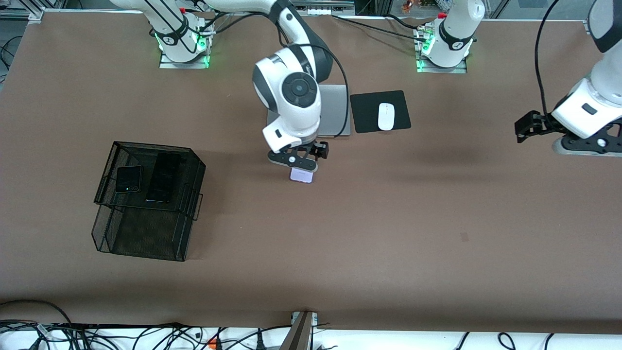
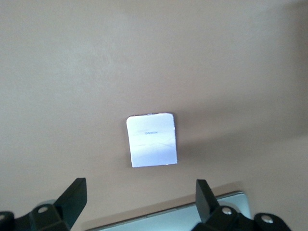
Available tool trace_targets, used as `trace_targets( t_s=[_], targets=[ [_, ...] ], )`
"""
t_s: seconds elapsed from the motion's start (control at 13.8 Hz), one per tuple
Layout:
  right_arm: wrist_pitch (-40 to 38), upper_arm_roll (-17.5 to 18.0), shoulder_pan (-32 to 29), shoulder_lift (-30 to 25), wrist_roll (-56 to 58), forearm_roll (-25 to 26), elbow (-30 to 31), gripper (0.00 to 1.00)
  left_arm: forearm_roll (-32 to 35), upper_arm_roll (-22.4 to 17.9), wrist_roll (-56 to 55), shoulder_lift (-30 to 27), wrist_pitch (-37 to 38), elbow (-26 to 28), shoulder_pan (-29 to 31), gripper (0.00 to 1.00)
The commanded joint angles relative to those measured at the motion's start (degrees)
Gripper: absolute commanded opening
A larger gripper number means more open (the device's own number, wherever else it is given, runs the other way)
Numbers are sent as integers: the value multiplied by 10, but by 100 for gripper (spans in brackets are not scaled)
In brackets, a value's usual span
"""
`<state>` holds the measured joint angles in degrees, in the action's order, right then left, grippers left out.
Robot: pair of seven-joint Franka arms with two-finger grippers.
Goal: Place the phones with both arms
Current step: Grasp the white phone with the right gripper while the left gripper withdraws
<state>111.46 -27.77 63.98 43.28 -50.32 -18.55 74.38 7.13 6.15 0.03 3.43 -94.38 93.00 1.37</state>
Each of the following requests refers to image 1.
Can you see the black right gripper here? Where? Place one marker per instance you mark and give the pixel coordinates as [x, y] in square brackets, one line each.
[318, 148]

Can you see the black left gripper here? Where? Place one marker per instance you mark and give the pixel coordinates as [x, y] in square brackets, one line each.
[545, 123]

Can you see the lavender flip phone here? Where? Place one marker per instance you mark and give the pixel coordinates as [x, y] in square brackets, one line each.
[301, 177]

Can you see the black slab smartphone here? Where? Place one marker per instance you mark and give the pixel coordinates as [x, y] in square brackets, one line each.
[163, 177]

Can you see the black flip phone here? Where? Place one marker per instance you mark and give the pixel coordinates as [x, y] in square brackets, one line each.
[128, 179]

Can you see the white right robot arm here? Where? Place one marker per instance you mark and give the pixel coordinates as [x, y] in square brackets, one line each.
[296, 107]

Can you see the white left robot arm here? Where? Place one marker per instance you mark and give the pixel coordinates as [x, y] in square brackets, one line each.
[588, 112]

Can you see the silver closed laptop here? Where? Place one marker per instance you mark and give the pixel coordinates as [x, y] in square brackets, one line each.
[335, 112]

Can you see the black mouse pad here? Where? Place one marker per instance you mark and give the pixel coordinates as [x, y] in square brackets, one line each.
[364, 112]

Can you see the white computer mouse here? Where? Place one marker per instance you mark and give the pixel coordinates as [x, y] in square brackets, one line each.
[386, 116]

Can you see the white power strip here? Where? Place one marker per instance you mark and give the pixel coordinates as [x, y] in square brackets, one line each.
[318, 10]

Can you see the black mesh two-tier organizer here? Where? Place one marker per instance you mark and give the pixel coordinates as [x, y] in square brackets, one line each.
[146, 228]

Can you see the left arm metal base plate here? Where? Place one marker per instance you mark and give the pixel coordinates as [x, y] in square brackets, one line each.
[442, 70]

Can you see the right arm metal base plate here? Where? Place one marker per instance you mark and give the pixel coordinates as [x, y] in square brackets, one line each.
[184, 65]

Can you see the aluminium table bracket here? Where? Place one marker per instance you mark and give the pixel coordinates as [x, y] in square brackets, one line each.
[299, 335]

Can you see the aluminium frame corner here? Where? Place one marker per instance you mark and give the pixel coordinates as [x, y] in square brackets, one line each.
[34, 14]

